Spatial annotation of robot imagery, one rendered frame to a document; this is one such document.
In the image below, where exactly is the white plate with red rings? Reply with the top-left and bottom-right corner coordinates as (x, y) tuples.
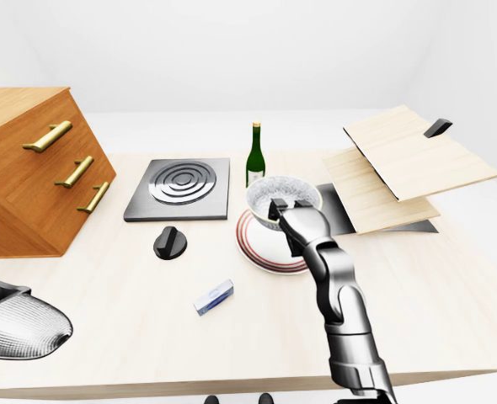
(234, 208), (313, 276)

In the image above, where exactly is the small blue and white box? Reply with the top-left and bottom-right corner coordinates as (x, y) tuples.
(192, 278), (236, 317)

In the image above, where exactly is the patterned black and white bowl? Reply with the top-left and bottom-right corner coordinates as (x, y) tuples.
(245, 175), (324, 232)

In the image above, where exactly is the flat dark stove plate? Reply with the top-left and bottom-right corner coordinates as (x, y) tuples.
(123, 157), (232, 224)

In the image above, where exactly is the medium brass drawer handle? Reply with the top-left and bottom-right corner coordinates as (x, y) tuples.
(54, 155), (95, 189)

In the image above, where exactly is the short brass drawer handle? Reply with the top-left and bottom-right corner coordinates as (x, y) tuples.
(76, 181), (110, 215)

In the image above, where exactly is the silver and black right hand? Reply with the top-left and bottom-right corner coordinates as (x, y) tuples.
(267, 197), (337, 259)

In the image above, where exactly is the round black stove knob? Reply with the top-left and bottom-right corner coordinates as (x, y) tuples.
(152, 225), (190, 262)

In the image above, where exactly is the long brass drawer handle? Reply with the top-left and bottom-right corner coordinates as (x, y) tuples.
(21, 120), (74, 154)

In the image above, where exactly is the small black block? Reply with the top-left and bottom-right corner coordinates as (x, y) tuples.
(422, 118), (454, 140)

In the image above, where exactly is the green wine bottle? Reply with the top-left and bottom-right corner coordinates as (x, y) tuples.
(244, 121), (267, 189)

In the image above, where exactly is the wooden cabinet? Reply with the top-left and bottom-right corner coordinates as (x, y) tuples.
(0, 86), (118, 259)

